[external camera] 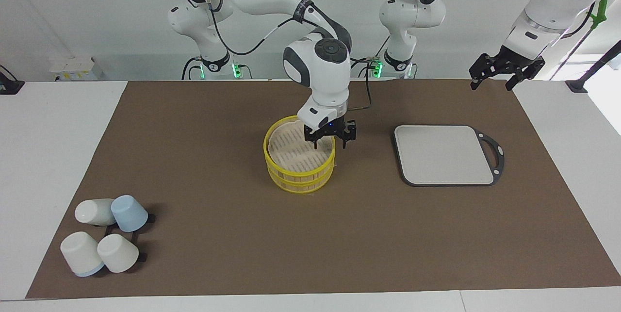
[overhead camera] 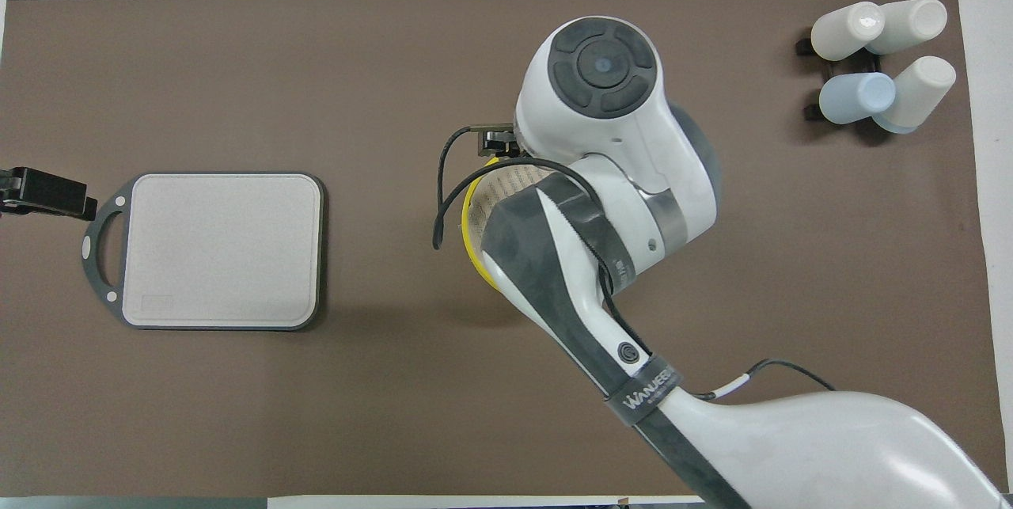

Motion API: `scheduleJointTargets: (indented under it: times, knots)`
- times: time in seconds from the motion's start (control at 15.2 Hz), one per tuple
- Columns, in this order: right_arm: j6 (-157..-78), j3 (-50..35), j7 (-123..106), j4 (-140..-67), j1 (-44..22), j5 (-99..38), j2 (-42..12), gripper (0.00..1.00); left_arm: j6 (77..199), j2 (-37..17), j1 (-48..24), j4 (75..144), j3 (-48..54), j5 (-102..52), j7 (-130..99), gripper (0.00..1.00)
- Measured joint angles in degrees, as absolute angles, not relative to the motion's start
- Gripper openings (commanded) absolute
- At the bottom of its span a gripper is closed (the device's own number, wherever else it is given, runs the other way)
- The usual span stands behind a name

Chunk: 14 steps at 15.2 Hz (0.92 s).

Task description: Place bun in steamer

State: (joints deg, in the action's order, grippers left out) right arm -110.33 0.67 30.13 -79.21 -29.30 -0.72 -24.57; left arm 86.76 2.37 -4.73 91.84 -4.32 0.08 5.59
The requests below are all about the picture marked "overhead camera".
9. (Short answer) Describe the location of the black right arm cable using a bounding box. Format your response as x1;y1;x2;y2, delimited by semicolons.
431;123;837;401

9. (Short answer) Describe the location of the brown table mat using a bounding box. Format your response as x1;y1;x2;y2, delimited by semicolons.
0;0;995;499

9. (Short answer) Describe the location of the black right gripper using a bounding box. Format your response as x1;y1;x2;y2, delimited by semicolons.
477;129;523;160

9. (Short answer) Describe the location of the white plastic cup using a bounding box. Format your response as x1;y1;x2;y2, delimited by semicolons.
811;2;886;63
873;56;958;135
867;0;949;57

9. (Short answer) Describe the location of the grey cutting board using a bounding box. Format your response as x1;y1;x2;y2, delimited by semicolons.
82;171;327;332

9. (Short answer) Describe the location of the black cup rack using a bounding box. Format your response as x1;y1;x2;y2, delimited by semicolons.
795;32;884;123

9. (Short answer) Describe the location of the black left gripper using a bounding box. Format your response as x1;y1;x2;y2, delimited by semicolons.
0;167;98;222

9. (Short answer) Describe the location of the light blue plastic cup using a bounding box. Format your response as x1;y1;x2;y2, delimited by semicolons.
818;72;897;126

